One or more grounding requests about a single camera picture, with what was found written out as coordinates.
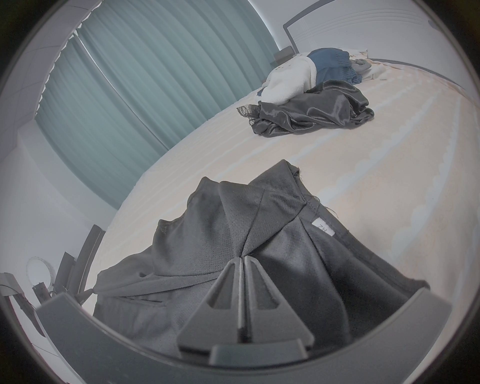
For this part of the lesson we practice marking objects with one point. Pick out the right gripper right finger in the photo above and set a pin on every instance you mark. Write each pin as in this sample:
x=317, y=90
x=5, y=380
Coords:
x=266, y=311

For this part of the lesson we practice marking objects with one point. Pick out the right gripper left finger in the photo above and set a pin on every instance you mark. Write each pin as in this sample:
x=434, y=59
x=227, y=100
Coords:
x=221, y=311

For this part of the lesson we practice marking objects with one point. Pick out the black T-shirt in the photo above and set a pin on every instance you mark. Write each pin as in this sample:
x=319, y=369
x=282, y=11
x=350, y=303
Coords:
x=307, y=270

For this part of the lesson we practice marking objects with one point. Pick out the bed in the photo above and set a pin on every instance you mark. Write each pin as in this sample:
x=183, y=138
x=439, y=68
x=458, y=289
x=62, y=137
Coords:
x=393, y=150

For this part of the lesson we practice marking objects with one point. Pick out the pile of clothes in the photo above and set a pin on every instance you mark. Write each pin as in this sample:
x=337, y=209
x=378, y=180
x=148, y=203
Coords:
x=288, y=80

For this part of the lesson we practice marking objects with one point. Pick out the round white mirror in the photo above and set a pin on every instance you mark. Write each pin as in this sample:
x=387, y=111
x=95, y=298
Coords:
x=39, y=272

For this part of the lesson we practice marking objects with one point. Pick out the black satin garment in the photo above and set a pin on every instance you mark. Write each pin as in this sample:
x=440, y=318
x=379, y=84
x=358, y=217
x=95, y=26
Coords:
x=318, y=110

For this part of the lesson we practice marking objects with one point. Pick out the blue-green curtain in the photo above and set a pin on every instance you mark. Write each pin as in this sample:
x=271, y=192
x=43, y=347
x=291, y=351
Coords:
x=93, y=123
x=180, y=56

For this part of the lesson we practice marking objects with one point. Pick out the grey bedside table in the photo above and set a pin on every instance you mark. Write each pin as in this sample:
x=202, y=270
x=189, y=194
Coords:
x=284, y=53

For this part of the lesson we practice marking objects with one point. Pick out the white printed pillow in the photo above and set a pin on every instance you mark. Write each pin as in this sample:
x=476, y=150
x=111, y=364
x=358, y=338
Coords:
x=358, y=53

